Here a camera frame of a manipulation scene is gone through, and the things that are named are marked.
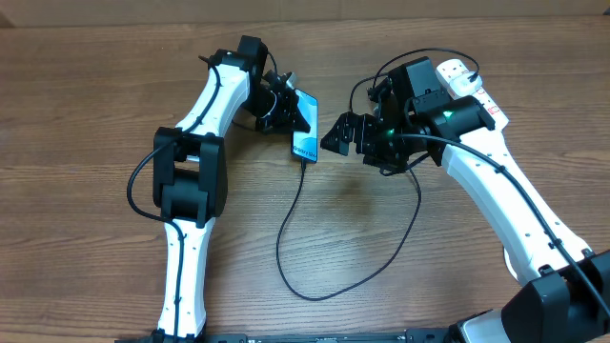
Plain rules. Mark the white power strip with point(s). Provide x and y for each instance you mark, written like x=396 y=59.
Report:
x=452 y=68

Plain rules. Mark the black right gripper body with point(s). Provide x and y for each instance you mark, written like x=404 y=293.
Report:
x=378 y=144

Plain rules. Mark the white USB charger plug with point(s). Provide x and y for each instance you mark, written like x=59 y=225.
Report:
x=464 y=85

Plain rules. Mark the blue Samsung Galaxy smartphone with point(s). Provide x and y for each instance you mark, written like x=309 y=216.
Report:
x=304 y=143

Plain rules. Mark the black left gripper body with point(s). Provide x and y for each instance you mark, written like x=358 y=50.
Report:
x=275 y=110

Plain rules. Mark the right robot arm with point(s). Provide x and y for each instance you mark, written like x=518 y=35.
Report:
x=444 y=113

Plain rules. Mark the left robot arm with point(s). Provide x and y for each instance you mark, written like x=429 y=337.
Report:
x=190 y=178

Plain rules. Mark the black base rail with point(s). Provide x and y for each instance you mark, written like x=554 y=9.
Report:
x=324 y=338

